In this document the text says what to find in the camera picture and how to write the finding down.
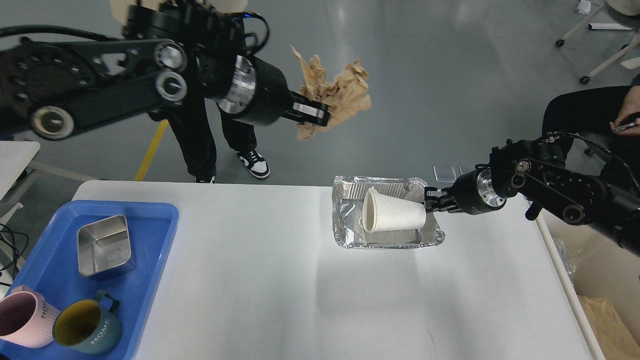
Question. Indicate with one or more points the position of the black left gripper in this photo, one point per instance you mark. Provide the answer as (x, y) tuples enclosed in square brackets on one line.
[(254, 92)]

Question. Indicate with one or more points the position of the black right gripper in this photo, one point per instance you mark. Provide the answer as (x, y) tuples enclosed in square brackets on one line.
[(472, 193)]

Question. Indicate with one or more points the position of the brown paper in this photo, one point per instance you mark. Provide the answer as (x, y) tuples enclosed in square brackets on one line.
[(345, 96)]

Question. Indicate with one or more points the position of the white paper cup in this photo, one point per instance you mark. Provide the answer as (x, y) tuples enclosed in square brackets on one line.
[(381, 212)]

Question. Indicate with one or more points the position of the aluminium foil tray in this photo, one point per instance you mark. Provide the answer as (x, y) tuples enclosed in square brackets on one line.
[(348, 196)]

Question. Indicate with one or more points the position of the square stainless steel tin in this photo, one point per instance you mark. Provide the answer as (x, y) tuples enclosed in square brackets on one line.
[(104, 248)]

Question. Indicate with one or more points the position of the teal mug yellow inside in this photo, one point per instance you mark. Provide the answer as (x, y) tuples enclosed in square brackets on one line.
[(90, 326)]

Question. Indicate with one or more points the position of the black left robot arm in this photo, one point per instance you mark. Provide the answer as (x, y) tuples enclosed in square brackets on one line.
[(60, 82)]

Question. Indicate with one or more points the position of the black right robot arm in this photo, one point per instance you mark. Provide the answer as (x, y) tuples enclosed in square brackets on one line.
[(536, 169)]

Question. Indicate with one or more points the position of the clear floor plate left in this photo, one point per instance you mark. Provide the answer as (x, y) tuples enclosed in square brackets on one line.
[(445, 173)]

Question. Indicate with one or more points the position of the clear floor plate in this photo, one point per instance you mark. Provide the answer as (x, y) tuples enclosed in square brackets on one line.
[(445, 173), (464, 169)]

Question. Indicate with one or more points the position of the clear floor plate right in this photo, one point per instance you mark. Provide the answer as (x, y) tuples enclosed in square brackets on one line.
[(464, 169)]

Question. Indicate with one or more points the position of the standing person in black trousers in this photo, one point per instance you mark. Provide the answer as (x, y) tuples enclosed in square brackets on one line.
[(191, 127)]

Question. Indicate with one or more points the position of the white plastic bin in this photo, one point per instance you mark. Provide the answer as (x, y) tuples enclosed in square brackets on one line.
[(591, 265)]

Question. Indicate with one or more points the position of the seated person in black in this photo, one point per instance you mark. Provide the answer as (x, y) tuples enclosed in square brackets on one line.
[(600, 111)]

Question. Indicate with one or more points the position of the smartphone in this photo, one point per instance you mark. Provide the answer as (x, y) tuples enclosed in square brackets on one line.
[(624, 127)]

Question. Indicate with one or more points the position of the white office chair right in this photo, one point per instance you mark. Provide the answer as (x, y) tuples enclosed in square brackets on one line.
[(610, 31)]

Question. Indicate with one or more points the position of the white side table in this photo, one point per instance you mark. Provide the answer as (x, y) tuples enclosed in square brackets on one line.
[(19, 170)]

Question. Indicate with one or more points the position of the blue plastic tray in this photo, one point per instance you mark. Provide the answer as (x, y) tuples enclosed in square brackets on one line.
[(52, 267)]

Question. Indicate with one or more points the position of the pink mug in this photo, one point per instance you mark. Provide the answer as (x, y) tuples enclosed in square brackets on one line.
[(26, 318)]

